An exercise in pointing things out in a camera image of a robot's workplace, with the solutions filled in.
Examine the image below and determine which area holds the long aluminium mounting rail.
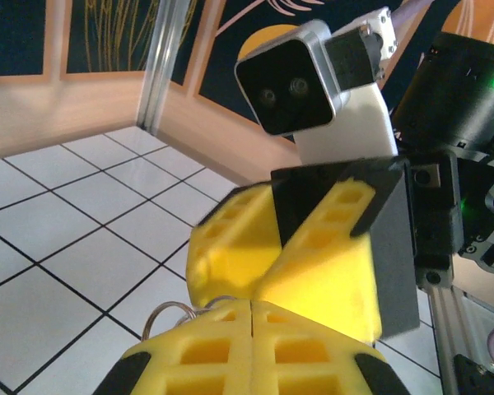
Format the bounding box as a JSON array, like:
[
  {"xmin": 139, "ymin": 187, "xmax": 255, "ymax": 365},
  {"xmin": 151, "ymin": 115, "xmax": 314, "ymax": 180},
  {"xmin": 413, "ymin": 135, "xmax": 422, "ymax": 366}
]
[{"xmin": 426, "ymin": 283, "xmax": 494, "ymax": 395}]

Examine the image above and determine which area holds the aluminium corner post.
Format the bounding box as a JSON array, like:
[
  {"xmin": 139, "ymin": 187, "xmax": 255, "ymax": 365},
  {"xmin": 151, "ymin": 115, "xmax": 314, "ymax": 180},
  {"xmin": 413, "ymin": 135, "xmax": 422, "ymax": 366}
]
[{"xmin": 134, "ymin": 0, "xmax": 193, "ymax": 133}]

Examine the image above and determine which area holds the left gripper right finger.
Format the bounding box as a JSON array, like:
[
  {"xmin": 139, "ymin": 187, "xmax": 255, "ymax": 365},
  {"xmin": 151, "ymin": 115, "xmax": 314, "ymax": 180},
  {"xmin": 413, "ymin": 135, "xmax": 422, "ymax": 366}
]
[{"xmin": 249, "ymin": 299, "xmax": 409, "ymax": 395}]

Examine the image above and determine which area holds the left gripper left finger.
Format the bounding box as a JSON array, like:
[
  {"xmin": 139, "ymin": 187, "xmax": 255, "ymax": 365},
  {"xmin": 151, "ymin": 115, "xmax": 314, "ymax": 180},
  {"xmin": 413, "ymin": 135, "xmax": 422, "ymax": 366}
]
[{"xmin": 92, "ymin": 299, "xmax": 254, "ymax": 395}]

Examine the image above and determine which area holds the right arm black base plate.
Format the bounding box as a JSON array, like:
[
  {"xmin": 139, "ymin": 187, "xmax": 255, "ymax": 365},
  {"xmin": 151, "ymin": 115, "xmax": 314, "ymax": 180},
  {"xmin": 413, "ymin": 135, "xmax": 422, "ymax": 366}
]
[{"xmin": 452, "ymin": 351, "xmax": 494, "ymax": 395}]

